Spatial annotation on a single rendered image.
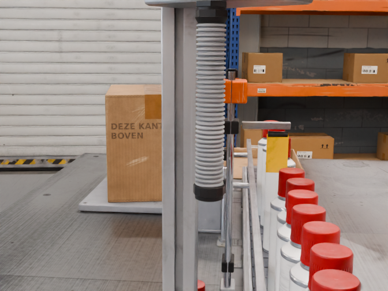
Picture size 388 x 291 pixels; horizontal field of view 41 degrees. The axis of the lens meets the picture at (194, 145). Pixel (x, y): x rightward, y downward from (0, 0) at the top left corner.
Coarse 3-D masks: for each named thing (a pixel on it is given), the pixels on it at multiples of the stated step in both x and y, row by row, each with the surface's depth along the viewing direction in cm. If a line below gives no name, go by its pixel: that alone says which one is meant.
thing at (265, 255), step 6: (252, 246) 95; (252, 252) 92; (264, 252) 92; (252, 258) 89; (264, 258) 89; (252, 264) 87; (264, 264) 87; (252, 270) 85; (264, 270) 85; (252, 276) 83
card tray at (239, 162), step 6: (234, 150) 189; (240, 150) 189; (246, 150) 189; (252, 150) 188; (252, 156) 189; (294, 156) 179; (234, 162) 181; (240, 162) 181; (246, 162) 182; (234, 168) 173; (240, 168) 173; (300, 168) 162; (234, 174) 165; (240, 174) 165
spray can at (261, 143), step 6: (270, 120) 109; (264, 132) 107; (264, 138) 108; (258, 144) 108; (264, 144) 106; (258, 150) 108; (258, 156) 109; (258, 162) 109; (258, 168) 109; (258, 174) 109; (258, 180) 109; (258, 186) 109; (258, 192) 110; (258, 198) 110; (258, 204) 110; (258, 210) 110
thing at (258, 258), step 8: (248, 144) 147; (248, 152) 136; (248, 160) 127; (248, 168) 119; (248, 176) 117; (256, 200) 95; (256, 208) 90; (256, 216) 86; (256, 224) 82; (256, 232) 79; (256, 240) 76; (256, 248) 73; (256, 256) 70; (256, 264) 67; (256, 272) 65; (256, 280) 63; (264, 280) 63; (256, 288) 61; (264, 288) 61
